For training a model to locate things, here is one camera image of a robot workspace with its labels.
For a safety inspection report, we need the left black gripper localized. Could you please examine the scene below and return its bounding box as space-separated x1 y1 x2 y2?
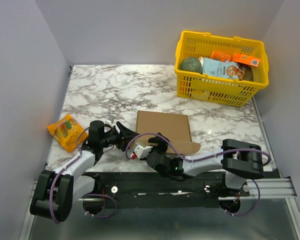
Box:
100 121 141 152

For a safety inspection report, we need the brown cardboard box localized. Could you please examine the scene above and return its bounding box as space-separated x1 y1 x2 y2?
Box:
136 110 201 155

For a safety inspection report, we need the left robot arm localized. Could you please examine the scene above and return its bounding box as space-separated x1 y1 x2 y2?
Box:
29 120 138 224

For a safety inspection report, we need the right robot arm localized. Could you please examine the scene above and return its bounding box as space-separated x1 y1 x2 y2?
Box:
145 135 265 196

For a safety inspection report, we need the orange snack box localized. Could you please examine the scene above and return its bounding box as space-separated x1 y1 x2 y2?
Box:
210 51 232 62

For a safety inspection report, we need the orange candy bag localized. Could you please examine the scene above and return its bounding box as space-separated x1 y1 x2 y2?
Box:
47 114 88 153

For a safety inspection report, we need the yellow plastic basket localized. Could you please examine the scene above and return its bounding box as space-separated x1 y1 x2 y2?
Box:
174 30 269 107

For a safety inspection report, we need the green round melon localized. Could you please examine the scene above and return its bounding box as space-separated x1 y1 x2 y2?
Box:
178 57 203 74

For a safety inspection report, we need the light blue chips bag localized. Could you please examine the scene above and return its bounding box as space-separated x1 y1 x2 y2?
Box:
202 57 244 79

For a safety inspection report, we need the orange juice carton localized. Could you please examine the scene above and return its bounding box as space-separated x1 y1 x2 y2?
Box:
231 53 261 67

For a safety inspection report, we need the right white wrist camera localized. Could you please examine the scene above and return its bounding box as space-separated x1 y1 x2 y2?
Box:
130 142 153 160

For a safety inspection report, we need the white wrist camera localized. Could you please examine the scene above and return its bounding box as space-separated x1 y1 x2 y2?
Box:
130 142 153 160
105 115 115 127

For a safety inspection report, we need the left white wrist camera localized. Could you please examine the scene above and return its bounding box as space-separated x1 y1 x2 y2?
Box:
105 115 115 127

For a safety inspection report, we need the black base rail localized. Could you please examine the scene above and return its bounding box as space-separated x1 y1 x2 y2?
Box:
83 172 249 209

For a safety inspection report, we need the aluminium frame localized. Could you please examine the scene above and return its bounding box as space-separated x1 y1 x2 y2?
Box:
19 178 300 240

